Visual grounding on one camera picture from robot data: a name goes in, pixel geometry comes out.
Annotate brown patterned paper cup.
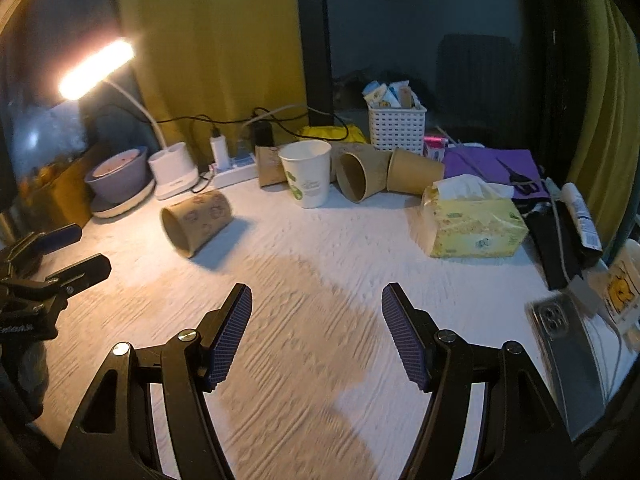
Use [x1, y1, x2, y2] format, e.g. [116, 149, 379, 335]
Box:
[160, 190, 232, 258]

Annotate brown paper cup lying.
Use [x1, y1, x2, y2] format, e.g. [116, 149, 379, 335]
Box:
[335, 148, 392, 203]
[386, 148, 445, 196]
[255, 146, 286, 188]

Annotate black cable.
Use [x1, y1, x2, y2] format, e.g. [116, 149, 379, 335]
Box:
[89, 104, 352, 143]

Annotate purple bowl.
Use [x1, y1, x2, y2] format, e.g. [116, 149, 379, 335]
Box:
[85, 146, 148, 205]

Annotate white plate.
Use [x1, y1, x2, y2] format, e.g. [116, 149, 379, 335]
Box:
[90, 178, 155, 219]

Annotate purple folder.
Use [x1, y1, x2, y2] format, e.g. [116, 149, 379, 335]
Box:
[442, 146, 549, 200]

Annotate brown paper cup lying middle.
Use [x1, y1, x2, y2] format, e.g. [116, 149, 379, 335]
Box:
[335, 148, 392, 203]

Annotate yellow curtain right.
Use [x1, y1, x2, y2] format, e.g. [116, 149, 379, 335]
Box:
[568, 0, 639, 244]

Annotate white paper cup green print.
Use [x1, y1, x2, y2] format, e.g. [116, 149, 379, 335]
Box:
[278, 140, 331, 209]

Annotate yellow tissue pack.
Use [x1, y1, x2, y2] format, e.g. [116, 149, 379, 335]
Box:
[422, 174, 528, 258]

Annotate white lattice basket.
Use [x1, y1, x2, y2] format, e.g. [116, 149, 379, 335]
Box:
[369, 105, 426, 155]

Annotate yellow curtain left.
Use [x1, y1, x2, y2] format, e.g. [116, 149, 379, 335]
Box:
[117, 0, 306, 151]

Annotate yellow curtain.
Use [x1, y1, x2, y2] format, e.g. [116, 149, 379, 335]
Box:
[117, 0, 306, 151]
[568, 0, 639, 244]

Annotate white cable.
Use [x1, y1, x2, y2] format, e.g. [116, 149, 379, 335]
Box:
[240, 104, 312, 149]

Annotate white power strip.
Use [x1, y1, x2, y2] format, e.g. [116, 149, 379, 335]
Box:
[201, 154, 258, 188]

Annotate white desk lamp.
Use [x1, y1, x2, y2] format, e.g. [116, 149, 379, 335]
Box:
[58, 38, 200, 200]

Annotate yellow bag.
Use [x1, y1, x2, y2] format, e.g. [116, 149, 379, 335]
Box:
[298, 124, 368, 144]

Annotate white charger plug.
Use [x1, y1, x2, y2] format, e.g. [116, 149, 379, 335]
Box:
[209, 126, 231, 171]

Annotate black scissors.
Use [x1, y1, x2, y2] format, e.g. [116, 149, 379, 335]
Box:
[496, 157, 541, 198]

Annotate brown paper cup lying left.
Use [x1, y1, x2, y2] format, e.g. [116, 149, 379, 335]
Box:
[255, 146, 286, 188]

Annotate brown paper cup lying right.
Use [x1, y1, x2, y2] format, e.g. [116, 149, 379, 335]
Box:
[386, 148, 445, 196]

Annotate white tablecloth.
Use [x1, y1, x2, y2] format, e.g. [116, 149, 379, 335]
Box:
[38, 182, 548, 479]

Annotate white bear mug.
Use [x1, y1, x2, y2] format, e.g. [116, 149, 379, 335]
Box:
[596, 238, 640, 337]

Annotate black charger plug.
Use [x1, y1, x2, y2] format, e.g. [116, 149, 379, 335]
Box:
[253, 120, 274, 148]

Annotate black pouch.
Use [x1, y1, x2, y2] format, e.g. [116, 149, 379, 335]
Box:
[523, 200, 602, 290]

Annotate cardboard box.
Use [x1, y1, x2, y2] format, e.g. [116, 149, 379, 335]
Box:
[17, 141, 112, 232]

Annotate pink small box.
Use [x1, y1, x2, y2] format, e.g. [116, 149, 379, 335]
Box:
[423, 134, 449, 162]

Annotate white tube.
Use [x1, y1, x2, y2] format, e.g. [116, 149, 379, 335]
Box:
[561, 182, 602, 252]

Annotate smartphone in clear case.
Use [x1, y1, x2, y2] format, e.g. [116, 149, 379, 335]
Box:
[527, 294, 605, 440]

